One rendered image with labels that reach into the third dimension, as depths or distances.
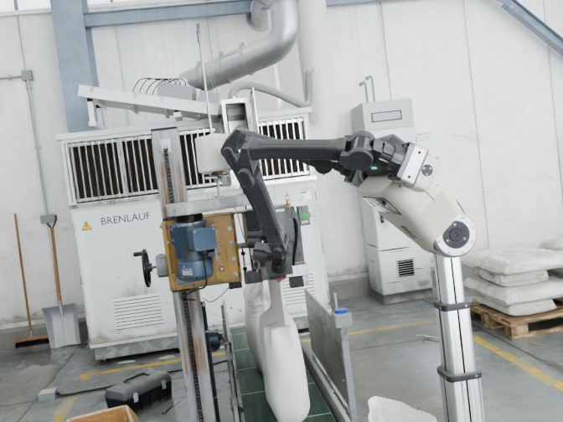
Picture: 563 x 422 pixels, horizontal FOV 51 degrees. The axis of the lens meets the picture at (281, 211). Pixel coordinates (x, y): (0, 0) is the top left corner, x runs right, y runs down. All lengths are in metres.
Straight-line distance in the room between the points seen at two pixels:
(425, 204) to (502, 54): 5.81
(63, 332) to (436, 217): 5.25
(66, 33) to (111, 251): 2.35
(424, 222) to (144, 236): 3.75
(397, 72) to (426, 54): 0.41
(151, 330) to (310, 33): 3.18
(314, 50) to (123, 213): 2.38
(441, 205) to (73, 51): 5.06
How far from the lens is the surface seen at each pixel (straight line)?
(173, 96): 5.20
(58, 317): 6.78
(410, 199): 1.97
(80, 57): 6.51
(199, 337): 2.82
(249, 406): 3.05
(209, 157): 2.49
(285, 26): 5.09
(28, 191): 6.98
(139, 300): 5.52
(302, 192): 5.47
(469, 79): 7.48
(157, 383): 4.39
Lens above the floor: 1.46
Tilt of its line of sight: 3 degrees down
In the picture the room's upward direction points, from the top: 7 degrees counter-clockwise
